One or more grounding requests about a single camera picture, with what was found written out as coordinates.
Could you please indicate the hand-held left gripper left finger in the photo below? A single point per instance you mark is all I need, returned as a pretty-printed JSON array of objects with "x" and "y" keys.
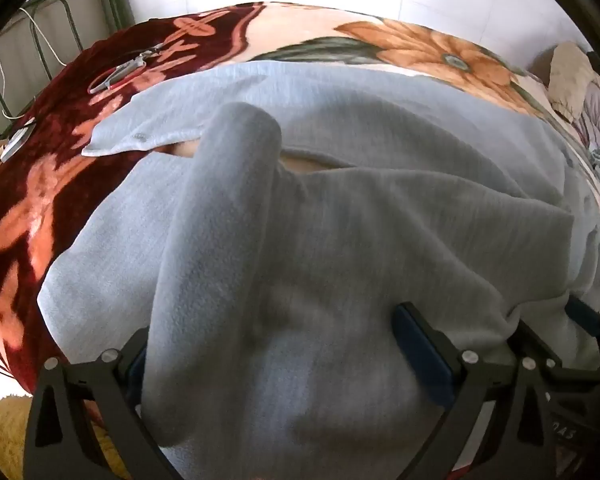
[{"x": 136, "y": 367}]

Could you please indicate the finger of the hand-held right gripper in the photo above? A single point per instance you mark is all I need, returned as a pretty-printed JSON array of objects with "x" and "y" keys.
[
  {"x": 540, "y": 345},
  {"x": 582, "y": 312}
]

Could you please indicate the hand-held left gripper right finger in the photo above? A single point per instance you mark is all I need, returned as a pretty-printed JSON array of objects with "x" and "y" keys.
[{"x": 420, "y": 350}]

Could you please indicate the grey pants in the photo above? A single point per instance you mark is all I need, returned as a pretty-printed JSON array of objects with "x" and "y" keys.
[{"x": 330, "y": 200}]

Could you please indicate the yellow fluffy rug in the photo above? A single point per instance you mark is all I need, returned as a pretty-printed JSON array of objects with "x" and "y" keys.
[{"x": 5, "y": 420}]

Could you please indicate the floral plush blanket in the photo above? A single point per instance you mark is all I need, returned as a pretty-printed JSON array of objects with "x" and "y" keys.
[{"x": 55, "y": 200}]

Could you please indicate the beige padded jacket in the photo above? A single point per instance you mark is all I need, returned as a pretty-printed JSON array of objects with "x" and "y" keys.
[{"x": 572, "y": 80}]

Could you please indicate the small grey device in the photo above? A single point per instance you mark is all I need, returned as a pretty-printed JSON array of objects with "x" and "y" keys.
[{"x": 15, "y": 141}]

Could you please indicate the red loop band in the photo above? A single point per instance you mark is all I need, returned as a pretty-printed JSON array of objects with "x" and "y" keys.
[{"x": 116, "y": 81}]

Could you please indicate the grey scissors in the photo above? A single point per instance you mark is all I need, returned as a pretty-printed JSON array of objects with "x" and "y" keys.
[{"x": 125, "y": 67}]

